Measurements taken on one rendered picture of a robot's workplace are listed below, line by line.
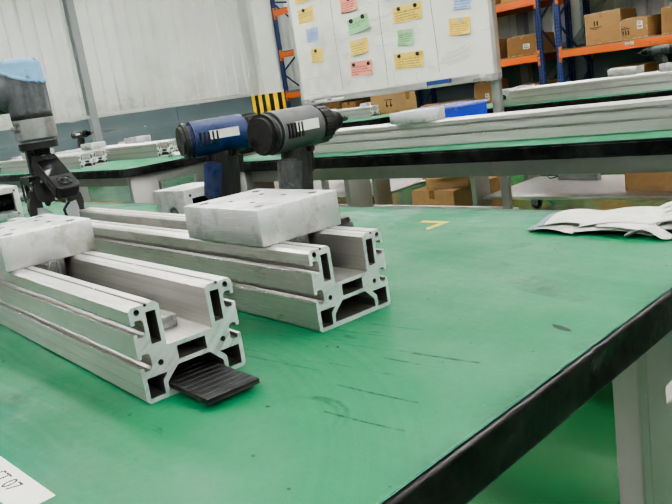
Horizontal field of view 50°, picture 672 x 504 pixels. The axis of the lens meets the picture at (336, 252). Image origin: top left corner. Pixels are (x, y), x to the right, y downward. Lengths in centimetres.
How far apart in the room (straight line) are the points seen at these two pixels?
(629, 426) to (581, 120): 138
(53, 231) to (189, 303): 29
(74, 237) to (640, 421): 73
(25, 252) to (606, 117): 169
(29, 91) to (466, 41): 283
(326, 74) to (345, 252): 388
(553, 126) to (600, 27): 878
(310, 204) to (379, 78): 355
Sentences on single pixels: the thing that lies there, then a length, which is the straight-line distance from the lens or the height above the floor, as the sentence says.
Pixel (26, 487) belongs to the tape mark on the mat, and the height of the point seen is 78.
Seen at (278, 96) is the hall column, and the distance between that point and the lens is 948.
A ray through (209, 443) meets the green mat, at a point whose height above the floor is 78.
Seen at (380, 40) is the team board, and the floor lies 125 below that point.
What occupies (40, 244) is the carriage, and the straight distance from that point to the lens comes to 92.
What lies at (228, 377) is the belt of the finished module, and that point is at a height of 79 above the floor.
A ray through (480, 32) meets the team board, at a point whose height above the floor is 119.
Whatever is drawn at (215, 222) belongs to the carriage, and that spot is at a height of 89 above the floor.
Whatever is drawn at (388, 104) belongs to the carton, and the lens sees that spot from 568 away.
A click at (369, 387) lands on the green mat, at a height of 78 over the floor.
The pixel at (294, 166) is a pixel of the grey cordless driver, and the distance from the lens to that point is 102.
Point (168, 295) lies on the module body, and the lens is 71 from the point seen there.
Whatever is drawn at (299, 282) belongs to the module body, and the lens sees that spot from 73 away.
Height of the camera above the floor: 101
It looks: 13 degrees down
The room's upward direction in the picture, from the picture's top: 8 degrees counter-clockwise
